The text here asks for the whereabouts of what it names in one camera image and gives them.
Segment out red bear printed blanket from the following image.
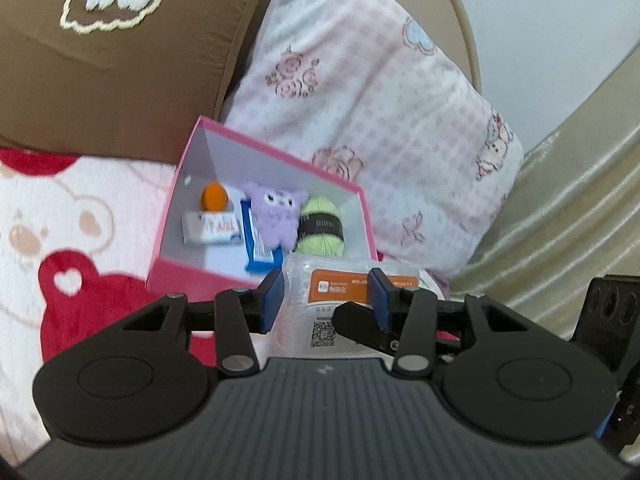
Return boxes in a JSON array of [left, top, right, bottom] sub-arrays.
[[0, 147, 221, 461]]

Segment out pink floral pillow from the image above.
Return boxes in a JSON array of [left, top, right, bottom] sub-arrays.
[[220, 0, 523, 281]]

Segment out brown embroidered pillow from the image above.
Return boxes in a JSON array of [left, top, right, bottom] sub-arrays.
[[0, 0, 281, 166]]

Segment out green yarn ball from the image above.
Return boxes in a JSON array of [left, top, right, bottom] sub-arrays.
[[292, 197, 346, 256]]

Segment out orange makeup sponge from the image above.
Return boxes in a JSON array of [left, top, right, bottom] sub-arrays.
[[200, 182, 231, 211]]

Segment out beige satin cloth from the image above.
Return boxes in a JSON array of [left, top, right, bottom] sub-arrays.
[[450, 50, 640, 346]]

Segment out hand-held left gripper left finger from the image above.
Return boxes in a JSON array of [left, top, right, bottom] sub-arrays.
[[100, 269, 286, 377]]

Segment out beige headboard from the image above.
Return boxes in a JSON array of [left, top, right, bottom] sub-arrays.
[[432, 0, 483, 93]]

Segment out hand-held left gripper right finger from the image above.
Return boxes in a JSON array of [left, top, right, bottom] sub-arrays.
[[369, 267, 546, 377]]

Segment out clear orange-label plastic box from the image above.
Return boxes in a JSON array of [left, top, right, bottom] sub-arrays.
[[282, 252, 436, 356]]

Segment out pink cardboard box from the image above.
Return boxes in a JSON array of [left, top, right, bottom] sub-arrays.
[[147, 115, 378, 306]]

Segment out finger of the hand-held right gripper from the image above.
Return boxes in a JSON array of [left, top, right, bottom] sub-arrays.
[[333, 301, 403, 357]]

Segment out blue wipes packet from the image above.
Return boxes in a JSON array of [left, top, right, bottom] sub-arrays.
[[240, 200, 283, 273]]

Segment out white tissue packet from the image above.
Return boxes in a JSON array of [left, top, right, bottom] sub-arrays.
[[181, 210, 241, 246]]

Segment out purple plush toy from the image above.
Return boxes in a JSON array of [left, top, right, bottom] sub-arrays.
[[243, 182, 306, 250]]

